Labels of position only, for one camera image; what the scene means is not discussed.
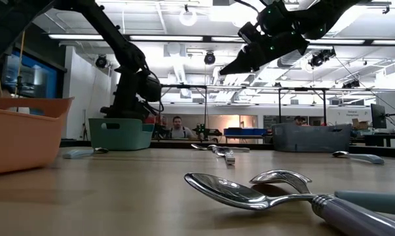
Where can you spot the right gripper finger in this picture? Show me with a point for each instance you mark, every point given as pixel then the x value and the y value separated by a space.
pixel 246 62

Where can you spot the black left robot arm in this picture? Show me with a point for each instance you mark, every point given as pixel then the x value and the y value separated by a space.
pixel 112 36

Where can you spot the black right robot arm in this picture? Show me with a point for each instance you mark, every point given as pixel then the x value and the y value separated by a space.
pixel 331 13

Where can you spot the teal plastic bin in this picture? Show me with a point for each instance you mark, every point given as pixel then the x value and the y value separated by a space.
pixel 118 137

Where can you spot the ceiling light strip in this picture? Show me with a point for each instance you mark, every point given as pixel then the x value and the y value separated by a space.
pixel 166 38
pixel 76 36
pixel 328 41
pixel 385 42
pixel 223 39

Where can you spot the black round spotlight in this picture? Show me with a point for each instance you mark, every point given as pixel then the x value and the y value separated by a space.
pixel 101 61
pixel 209 58

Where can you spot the large black spotlight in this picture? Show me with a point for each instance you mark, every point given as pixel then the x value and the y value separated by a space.
pixel 318 59

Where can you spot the person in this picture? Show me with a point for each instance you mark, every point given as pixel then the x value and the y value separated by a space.
pixel 298 120
pixel 179 131

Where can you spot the blue storage crate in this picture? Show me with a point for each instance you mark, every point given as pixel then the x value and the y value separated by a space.
pixel 246 131

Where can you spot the round ceiling lamp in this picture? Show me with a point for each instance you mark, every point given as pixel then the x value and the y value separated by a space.
pixel 188 22

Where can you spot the small black background robot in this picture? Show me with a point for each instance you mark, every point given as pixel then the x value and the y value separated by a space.
pixel 202 129

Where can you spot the small black spotlight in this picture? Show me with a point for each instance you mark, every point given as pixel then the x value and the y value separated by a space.
pixel 351 84

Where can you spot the grey plastic bin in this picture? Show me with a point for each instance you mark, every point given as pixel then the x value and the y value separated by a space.
pixel 312 139

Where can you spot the cardboard box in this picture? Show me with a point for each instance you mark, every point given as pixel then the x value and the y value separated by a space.
pixel 360 124

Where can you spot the orange plastic bin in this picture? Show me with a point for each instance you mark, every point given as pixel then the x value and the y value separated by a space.
pixel 20 141

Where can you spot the black computer monitor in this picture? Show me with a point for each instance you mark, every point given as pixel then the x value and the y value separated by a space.
pixel 378 116

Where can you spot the black background table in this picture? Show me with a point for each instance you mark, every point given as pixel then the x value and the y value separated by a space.
pixel 384 136

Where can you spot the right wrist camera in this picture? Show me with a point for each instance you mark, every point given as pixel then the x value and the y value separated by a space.
pixel 249 32

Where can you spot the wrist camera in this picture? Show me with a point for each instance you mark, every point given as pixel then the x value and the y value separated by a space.
pixel 249 32
pixel 149 86

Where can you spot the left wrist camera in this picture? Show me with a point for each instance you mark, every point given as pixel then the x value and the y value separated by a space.
pixel 149 86

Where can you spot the black metal rack frame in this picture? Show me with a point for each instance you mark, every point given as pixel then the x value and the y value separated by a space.
pixel 302 88
pixel 184 86

